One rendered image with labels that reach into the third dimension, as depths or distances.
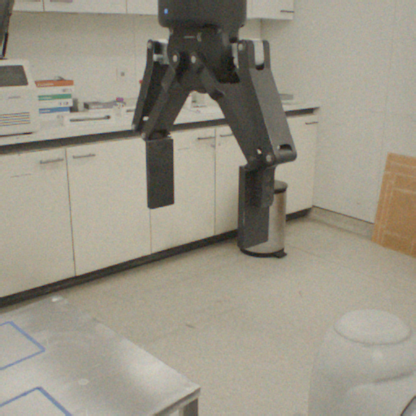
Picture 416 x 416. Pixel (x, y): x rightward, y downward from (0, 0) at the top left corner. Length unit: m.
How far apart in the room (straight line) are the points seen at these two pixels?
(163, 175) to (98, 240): 2.54
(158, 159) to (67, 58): 3.01
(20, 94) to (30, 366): 1.92
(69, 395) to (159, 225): 2.44
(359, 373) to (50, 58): 2.99
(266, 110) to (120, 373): 0.63
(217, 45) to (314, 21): 3.70
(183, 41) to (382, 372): 0.50
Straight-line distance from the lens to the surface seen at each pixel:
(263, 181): 0.42
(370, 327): 0.78
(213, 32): 0.44
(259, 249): 3.43
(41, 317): 1.13
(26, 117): 2.76
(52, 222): 2.91
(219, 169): 3.47
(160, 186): 0.54
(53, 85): 3.23
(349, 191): 4.02
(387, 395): 0.76
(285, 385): 2.31
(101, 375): 0.94
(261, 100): 0.41
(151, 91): 0.52
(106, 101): 3.39
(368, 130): 3.86
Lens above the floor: 1.35
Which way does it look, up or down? 17 degrees down
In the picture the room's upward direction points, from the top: straight up
